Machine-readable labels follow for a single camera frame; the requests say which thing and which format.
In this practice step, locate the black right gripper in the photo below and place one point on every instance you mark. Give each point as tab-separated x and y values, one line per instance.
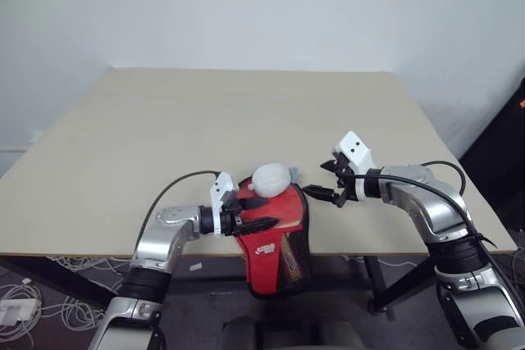
346	186

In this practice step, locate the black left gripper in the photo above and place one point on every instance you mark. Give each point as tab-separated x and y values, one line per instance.
231	221

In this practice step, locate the red and black paddle case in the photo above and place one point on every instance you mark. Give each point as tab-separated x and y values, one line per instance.
266	268

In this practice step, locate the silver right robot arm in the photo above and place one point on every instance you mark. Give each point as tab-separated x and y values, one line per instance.
430	206

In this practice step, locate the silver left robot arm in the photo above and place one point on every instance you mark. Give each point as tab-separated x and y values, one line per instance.
164	239

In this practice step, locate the white fluffy plush charm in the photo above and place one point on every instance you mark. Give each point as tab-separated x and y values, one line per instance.
268	180

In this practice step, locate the black metal table leg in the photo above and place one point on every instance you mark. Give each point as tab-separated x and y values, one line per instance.
57	280
379	284

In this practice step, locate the black equipment with orange mark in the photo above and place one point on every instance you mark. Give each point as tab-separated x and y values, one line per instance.
496	161

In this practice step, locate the white power adapter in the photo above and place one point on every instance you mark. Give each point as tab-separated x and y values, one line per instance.
18	312

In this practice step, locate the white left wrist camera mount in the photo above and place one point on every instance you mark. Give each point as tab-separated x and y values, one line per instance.
221	190

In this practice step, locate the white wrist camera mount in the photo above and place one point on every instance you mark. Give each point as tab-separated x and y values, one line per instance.
357	149
221	190

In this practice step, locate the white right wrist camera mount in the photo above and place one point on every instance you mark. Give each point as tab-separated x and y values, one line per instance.
357	149

